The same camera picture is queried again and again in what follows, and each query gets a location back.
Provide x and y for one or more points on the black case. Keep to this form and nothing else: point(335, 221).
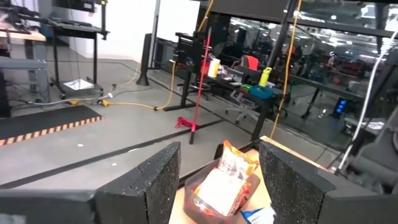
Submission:
point(3, 93)

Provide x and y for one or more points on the device with blue lights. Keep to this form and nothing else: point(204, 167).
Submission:
point(340, 106)

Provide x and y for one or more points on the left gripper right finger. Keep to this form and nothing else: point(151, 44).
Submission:
point(295, 193)

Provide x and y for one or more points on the white and yellow container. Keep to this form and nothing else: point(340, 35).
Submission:
point(214, 68)

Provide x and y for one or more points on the yellow-green bottle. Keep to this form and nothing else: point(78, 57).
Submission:
point(265, 77)

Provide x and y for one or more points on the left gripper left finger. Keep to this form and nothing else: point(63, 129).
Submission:
point(140, 199)

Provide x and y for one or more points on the grey metal table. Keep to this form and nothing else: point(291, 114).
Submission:
point(21, 63)

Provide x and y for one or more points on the orange chair back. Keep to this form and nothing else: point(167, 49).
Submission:
point(251, 62)

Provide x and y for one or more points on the wooden top table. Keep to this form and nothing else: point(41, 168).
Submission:
point(21, 35)

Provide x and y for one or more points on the black pillar stand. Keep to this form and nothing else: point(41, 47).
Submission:
point(144, 62)

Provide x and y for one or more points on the teal bag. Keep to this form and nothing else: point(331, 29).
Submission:
point(262, 92)

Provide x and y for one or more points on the grey office chair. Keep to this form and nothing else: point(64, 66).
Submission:
point(244, 107)

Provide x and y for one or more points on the black mat hazard stripe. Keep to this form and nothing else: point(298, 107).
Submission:
point(46, 119)

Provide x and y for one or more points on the white sheet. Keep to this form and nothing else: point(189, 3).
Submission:
point(77, 84)

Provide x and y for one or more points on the blue noodle packet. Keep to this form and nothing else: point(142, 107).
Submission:
point(258, 216)

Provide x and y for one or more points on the red floor stand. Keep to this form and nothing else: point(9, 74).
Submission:
point(186, 123)

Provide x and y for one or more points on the orange noodle packet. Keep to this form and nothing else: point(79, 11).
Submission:
point(237, 161)
point(220, 193)

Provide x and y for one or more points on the dark plastic bin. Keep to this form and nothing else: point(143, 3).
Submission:
point(189, 202)

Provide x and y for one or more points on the black equipment cart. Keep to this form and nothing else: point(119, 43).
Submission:
point(77, 31)

